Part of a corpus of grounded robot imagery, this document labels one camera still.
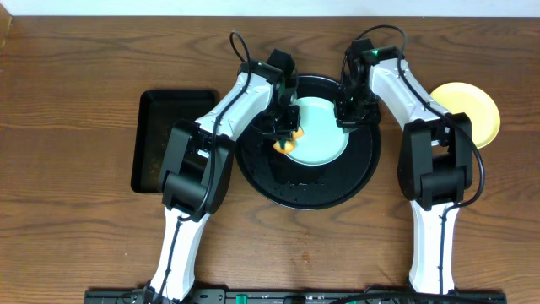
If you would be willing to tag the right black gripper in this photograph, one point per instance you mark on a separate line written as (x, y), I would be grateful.
(345, 120)

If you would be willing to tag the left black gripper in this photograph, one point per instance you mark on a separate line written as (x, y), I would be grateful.
(285, 127)

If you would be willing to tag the green and yellow sponge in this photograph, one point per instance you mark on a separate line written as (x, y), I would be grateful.
(285, 146)

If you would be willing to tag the light blue plate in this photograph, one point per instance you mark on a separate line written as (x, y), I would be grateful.
(323, 140)

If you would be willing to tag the yellow plate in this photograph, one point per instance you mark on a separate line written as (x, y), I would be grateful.
(484, 114)

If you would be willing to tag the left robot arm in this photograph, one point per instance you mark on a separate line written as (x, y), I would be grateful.
(196, 170)

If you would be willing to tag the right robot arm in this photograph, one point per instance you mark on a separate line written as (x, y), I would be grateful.
(435, 164)

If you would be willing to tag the black round tray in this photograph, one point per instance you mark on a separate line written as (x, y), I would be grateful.
(293, 185)

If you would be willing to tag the black rectangular tray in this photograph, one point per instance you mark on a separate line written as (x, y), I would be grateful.
(158, 111)

